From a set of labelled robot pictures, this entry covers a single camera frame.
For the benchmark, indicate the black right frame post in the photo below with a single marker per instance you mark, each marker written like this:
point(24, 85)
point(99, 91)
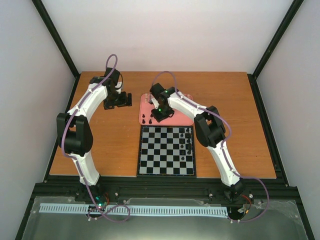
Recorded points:
point(283, 26)

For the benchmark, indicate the black frame post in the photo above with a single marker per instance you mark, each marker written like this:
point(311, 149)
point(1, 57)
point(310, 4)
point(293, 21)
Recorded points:
point(43, 13)
point(283, 26)

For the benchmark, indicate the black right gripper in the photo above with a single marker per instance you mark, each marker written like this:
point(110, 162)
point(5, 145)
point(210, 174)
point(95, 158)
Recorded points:
point(158, 118)

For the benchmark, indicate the black aluminium frame base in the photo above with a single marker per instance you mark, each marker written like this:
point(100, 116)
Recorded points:
point(167, 187)

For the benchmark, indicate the pink plastic tray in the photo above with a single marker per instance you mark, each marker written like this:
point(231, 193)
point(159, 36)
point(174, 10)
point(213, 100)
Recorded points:
point(178, 119)

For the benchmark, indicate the light blue cable duct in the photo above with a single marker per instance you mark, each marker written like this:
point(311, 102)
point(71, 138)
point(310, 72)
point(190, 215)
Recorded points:
point(136, 210)

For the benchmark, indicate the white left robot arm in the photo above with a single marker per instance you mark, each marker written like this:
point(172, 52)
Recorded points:
point(74, 134)

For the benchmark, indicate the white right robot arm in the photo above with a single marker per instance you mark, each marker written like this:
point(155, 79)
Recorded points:
point(209, 128)

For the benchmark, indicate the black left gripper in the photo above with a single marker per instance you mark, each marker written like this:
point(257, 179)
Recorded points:
point(123, 103)

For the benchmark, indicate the black left frame post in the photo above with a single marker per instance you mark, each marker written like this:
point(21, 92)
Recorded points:
point(43, 13)

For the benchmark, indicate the black white chessboard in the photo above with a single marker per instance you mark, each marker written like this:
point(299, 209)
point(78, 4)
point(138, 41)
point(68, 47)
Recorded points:
point(159, 152)

